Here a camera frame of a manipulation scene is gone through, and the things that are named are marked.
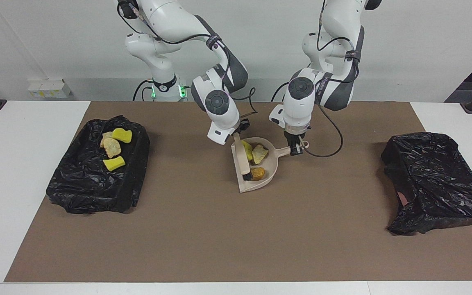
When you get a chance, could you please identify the beige brush black bristles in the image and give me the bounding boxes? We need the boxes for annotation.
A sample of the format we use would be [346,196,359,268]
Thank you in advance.
[233,133,257,182]

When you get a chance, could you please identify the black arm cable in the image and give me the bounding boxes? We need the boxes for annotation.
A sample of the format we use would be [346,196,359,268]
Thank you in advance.
[302,0,344,158]
[117,0,259,119]

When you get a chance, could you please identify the white power strip box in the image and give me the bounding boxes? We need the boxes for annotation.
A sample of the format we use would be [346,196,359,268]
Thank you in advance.
[27,79,73,99]

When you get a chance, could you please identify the brown paper table mat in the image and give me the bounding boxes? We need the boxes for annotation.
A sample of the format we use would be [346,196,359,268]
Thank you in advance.
[5,101,472,282]

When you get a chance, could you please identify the crumpled black trash bag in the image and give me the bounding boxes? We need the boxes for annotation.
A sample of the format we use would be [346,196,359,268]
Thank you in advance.
[46,115,151,214]
[381,132,472,236]

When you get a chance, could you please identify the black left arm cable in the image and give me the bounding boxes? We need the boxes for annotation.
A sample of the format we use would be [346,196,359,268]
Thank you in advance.
[302,0,344,158]

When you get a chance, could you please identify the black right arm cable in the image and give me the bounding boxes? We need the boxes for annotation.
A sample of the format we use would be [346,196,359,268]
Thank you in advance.
[117,0,259,119]

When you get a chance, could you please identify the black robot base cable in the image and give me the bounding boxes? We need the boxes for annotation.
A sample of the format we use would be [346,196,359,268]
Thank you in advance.
[271,80,298,102]
[132,79,154,102]

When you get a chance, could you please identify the beige plastic dustpan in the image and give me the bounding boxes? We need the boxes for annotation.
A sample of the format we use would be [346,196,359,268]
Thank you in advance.
[231,137,309,193]

